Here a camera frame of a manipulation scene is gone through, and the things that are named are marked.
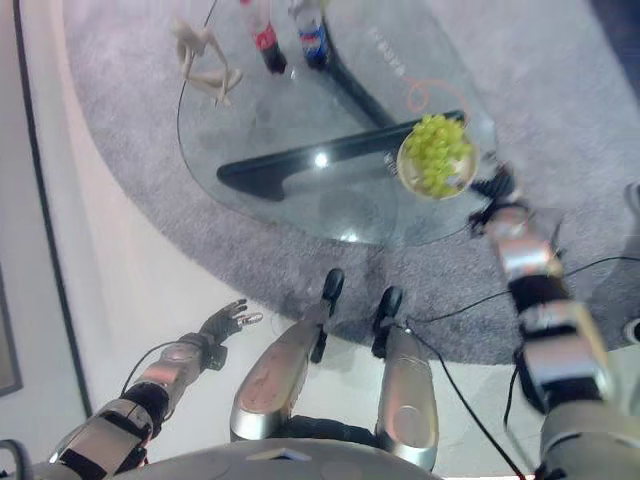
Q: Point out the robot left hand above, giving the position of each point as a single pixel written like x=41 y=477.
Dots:
x=220 y=325

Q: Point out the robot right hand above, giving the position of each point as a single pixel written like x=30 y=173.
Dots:
x=501 y=184

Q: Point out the dark blue furniture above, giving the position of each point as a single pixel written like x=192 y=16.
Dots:
x=617 y=20

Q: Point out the robot leg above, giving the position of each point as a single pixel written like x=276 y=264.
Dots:
x=280 y=375
x=405 y=395

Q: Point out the robot right leg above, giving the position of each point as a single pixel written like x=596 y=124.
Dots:
x=405 y=395

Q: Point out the green grape bunch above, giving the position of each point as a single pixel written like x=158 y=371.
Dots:
x=436 y=150

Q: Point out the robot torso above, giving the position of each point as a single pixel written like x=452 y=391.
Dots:
x=300 y=460

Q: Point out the grey round rug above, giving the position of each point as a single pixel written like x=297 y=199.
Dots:
x=280 y=260

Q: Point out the cola bottle blue label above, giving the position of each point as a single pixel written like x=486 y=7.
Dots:
x=312 y=42

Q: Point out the robot left leg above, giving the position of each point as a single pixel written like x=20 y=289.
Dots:
x=280 y=375

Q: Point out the beige abstract figurine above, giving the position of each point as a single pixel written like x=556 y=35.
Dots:
x=202 y=55

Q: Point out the black floor border strip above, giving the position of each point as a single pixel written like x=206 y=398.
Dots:
x=45 y=200

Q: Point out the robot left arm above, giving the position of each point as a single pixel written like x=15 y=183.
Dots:
x=150 y=380

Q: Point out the cola bottle red label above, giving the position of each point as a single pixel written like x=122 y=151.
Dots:
x=267 y=42

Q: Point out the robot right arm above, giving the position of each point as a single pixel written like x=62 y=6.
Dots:
x=555 y=330

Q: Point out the glass coffee table black base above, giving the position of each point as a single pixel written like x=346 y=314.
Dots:
x=330 y=155

